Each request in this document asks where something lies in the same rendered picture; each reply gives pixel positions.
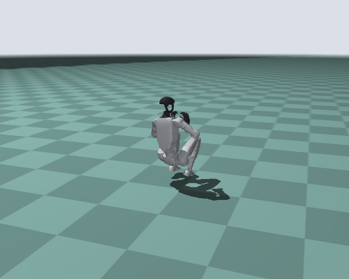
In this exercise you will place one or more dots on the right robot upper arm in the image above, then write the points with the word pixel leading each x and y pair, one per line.
pixel 180 123

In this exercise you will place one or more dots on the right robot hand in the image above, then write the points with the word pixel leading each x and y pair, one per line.
pixel 186 117

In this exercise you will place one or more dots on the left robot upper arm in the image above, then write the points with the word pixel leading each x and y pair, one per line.
pixel 153 132

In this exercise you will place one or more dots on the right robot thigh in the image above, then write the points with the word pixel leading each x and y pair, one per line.
pixel 186 151

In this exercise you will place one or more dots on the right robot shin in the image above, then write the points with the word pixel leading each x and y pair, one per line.
pixel 193 156

